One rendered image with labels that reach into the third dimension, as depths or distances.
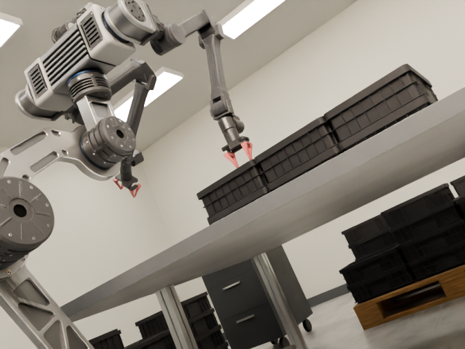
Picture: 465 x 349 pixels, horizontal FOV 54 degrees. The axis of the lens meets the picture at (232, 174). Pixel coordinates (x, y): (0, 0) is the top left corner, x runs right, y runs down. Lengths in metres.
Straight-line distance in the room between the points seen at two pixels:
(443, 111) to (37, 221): 0.88
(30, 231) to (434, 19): 4.62
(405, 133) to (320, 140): 0.62
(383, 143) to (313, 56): 4.48
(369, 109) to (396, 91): 0.10
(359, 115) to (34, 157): 0.98
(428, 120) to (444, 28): 4.23
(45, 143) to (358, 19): 4.34
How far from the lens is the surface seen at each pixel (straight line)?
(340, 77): 5.24
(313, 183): 0.99
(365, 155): 0.96
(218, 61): 1.93
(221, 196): 1.72
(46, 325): 1.26
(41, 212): 1.13
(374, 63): 5.18
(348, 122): 1.51
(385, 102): 1.47
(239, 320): 3.42
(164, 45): 1.68
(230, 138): 1.76
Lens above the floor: 0.54
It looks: 13 degrees up
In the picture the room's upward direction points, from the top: 24 degrees counter-clockwise
